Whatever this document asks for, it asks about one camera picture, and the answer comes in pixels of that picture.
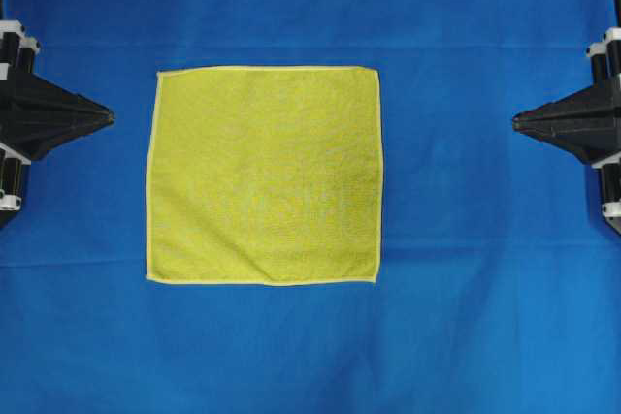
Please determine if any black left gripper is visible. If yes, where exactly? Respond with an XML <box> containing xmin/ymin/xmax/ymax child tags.
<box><xmin>1</xmin><ymin>20</ymin><xmax>114</xmax><ymax>228</ymax></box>

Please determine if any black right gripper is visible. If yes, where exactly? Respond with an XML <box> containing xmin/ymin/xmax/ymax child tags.
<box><xmin>512</xmin><ymin>26</ymin><xmax>620</xmax><ymax>234</ymax></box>

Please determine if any yellow-green towel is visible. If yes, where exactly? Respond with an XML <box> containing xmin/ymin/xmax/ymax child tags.
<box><xmin>146</xmin><ymin>65</ymin><xmax>384</xmax><ymax>286</ymax></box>

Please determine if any blue table cloth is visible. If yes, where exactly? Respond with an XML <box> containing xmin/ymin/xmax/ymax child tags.
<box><xmin>1</xmin><ymin>0</ymin><xmax>620</xmax><ymax>413</ymax></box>

